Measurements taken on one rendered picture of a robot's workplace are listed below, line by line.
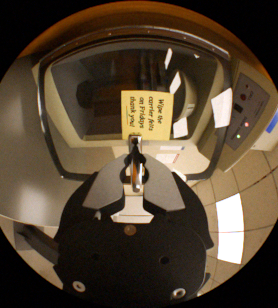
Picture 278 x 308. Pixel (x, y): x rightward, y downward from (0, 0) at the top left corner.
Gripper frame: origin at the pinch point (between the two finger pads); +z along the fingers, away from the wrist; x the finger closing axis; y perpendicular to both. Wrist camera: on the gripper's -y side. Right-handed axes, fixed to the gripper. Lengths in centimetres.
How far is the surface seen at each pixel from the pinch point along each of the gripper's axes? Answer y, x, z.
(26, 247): 87, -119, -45
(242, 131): -3.9, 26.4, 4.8
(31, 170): 3.8, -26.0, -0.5
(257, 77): -17.6, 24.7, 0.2
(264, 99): -13.6, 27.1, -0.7
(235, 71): -17.6, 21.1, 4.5
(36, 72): -20.2, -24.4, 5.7
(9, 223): 56, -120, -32
